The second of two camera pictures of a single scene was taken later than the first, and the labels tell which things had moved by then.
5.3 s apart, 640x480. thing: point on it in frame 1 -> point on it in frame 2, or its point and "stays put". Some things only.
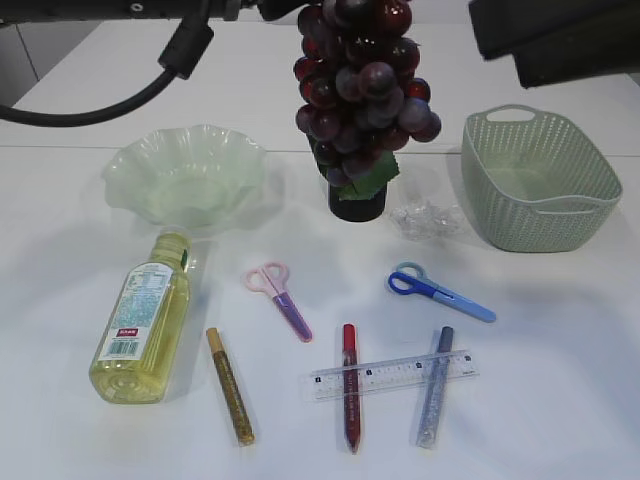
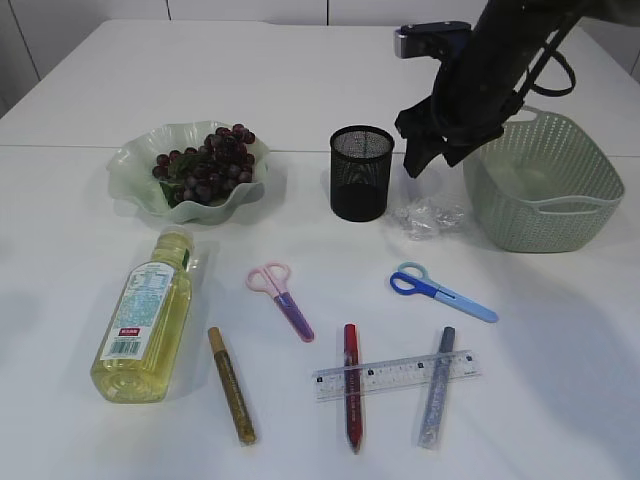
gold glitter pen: (231, 388) stays put
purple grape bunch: (360, 98) -> (225, 161)
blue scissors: (412, 278) stays put
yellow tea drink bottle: (132, 358) stays put
